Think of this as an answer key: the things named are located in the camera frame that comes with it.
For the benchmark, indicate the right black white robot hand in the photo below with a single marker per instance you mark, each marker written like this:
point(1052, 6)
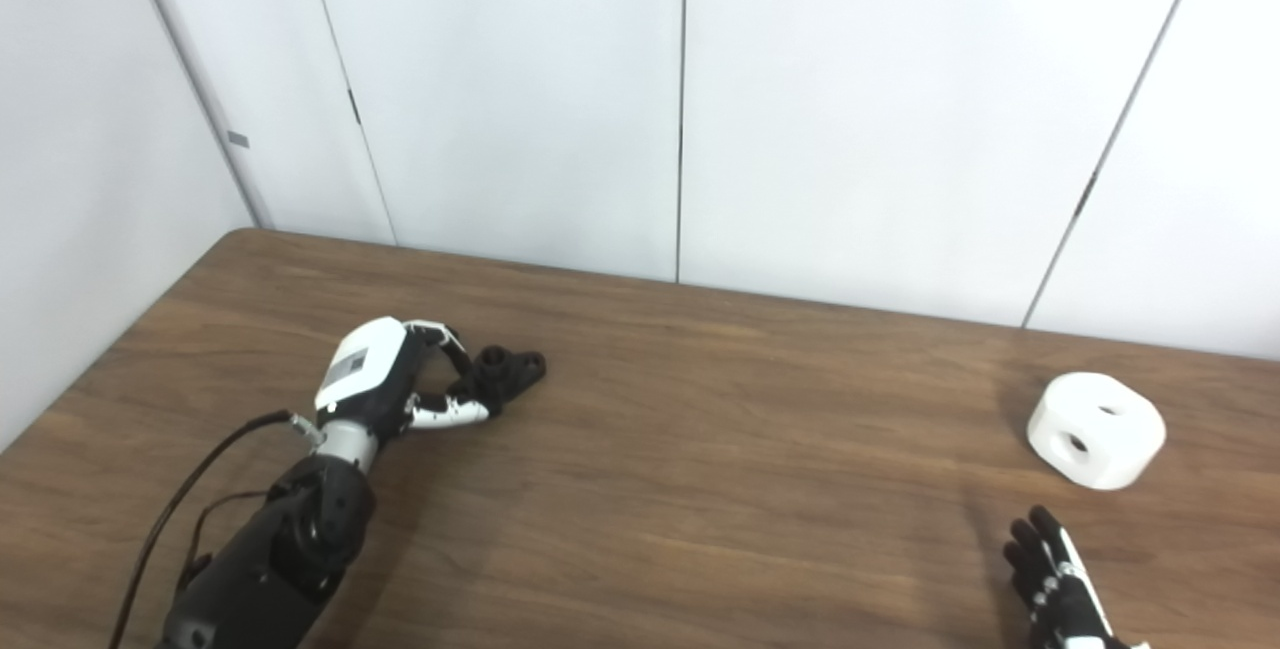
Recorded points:
point(1065, 609)

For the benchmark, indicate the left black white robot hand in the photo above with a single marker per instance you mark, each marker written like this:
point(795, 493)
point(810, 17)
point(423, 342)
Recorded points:
point(360, 364)

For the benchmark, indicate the black plastic holder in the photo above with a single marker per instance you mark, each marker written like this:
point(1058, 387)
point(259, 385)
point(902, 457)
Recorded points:
point(510, 374)

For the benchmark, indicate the round white plastic piece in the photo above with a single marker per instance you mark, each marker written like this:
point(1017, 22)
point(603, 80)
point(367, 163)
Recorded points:
point(1110, 459)

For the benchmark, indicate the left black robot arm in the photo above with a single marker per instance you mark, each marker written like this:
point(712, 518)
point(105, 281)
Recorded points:
point(270, 549)

